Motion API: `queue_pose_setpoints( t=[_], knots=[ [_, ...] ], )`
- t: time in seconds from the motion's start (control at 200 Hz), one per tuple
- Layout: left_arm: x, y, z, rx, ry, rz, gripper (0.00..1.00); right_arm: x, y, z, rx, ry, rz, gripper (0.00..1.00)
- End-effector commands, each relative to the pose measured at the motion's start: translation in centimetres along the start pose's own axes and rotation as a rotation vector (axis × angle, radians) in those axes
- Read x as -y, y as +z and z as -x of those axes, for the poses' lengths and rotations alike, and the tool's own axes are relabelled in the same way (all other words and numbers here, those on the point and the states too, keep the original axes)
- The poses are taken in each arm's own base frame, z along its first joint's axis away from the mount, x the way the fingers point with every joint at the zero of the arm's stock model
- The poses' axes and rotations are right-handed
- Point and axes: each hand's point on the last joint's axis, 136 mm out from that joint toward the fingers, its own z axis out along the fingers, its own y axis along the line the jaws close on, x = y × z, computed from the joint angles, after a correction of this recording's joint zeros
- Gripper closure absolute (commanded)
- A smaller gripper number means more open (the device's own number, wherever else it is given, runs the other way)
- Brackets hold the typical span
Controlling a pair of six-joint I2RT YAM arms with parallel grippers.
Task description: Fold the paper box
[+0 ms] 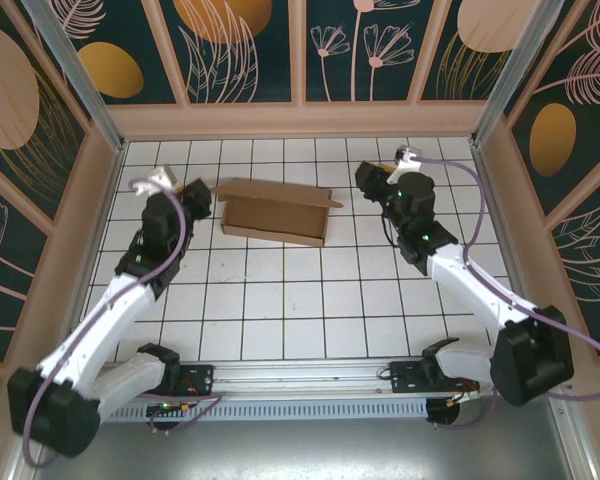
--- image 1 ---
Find brown cardboard box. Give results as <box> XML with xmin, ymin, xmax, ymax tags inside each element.
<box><xmin>208</xmin><ymin>177</ymin><xmax>344</xmax><ymax>249</ymax></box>

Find small green circuit board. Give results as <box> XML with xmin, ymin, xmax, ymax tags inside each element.
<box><xmin>147</xmin><ymin>399</ymin><xmax>194</xmax><ymax>416</ymax></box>

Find grey metal sheet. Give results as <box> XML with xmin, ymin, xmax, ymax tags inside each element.
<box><xmin>9</xmin><ymin>393</ymin><xmax>594</xmax><ymax>480</ymax></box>

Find aluminium frame post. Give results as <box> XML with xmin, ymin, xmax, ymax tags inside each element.
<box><xmin>469</xmin><ymin>0</ymin><xmax>566</xmax><ymax>149</ymax></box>
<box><xmin>19</xmin><ymin>0</ymin><xmax>127</xmax><ymax>157</ymax></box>

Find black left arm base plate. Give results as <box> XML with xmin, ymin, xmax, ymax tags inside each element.
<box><xmin>123</xmin><ymin>364</ymin><xmax>216</xmax><ymax>399</ymax></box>

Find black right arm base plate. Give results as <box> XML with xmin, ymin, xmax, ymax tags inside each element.
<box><xmin>388</xmin><ymin>360</ymin><xmax>481</xmax><ymax>396</ymax></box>

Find aluminium mounting rail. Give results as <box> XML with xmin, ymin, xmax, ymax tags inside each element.
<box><xmin>28</xmin><ymin>355</ymin><xmax>574</xmax><ymax>401</ymax></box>

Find black round cable grommet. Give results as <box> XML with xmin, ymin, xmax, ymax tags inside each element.
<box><xmin>426</xmin><ymin>398</ymin><xmax>465</xmax><ymax>430</ymax></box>

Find grey slotted cable duct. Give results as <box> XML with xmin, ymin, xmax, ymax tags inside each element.
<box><xmin>48</xmin><ymin>398</ymin><xmax>430</xmax><ymax>422</ymax></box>

